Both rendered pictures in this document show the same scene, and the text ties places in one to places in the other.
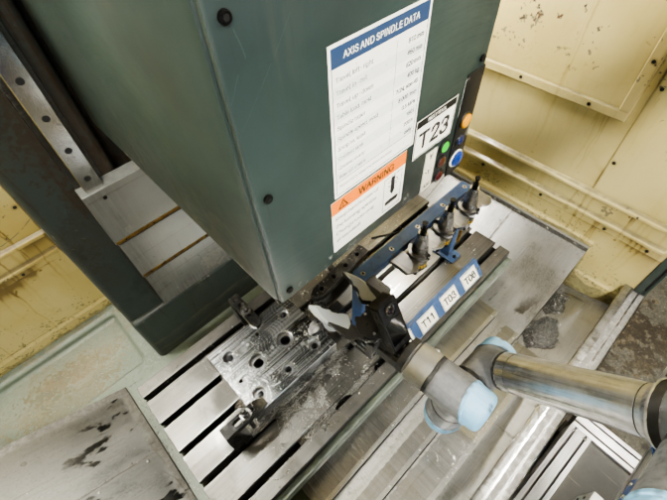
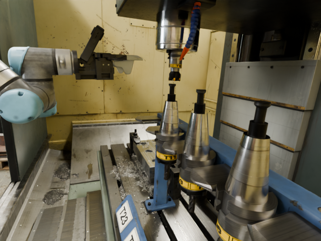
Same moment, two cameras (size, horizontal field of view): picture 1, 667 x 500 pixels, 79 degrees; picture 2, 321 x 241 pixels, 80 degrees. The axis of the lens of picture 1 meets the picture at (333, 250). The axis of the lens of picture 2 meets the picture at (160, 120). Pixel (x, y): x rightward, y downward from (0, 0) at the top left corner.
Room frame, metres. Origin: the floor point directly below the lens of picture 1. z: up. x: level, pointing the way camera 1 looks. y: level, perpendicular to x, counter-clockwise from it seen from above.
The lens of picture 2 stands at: (0.75, -0.60, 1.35)
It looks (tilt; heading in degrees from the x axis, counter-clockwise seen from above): 15 degrees down; 110
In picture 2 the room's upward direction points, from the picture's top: 3 degrees clockwise
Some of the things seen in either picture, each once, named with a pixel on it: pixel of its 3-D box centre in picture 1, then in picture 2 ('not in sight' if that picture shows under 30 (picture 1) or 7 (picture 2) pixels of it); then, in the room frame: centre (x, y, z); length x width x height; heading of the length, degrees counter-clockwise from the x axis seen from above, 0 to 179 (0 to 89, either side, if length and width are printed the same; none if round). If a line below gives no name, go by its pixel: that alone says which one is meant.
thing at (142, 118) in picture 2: (376, 290); (147, 118); (0.53, -0.10, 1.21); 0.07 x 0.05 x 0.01; 41
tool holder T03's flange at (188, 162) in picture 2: (444, 228); (195, 158); (0.71, -0.31, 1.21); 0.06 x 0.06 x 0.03
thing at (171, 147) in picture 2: (432, 240); (179, 147); (0.67, -0.27, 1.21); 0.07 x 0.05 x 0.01; 41
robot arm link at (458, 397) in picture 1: (459, 394); (35, 62); (0.22, -0.20, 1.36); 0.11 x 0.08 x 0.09; 45
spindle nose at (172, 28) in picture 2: not in sight; (177, 34); (0.54, 0.12, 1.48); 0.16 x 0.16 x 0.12
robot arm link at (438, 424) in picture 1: (452, 402); (39, 97); (0.23, -0.21, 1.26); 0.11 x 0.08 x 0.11; 128
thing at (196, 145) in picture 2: (448, 217); (197, 132); (0.71, -0.31, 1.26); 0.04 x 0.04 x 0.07
